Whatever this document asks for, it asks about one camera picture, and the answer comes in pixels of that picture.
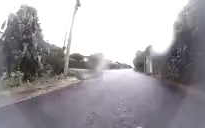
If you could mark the dark wet asphalt road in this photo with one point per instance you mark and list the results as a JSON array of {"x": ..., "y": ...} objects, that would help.
[{"x": 116, "y": 100}]

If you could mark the tall pale pole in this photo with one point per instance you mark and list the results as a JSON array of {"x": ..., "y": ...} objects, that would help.
[{"x": 70, "y": 36}]

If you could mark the house with dark roof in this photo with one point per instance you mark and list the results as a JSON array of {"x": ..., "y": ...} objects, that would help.
[{"x": 53, "y": 50}]

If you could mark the grass verge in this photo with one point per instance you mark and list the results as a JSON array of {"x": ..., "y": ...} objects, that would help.
[{"x": 40, "y": 83}]

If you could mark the pale concrete kerb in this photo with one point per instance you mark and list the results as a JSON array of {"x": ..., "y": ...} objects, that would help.
[{"x": 30, "y": 94}]

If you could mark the large leafy tree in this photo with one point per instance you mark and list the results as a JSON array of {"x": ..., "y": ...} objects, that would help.
[{"x": 23, "y": 40}]

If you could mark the low green bush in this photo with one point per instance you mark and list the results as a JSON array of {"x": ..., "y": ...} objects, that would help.
[{"x": 12, "y": 79}]

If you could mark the dark hedge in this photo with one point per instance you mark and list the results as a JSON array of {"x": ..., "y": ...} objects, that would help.
[{"x": 193, "y": 46}]

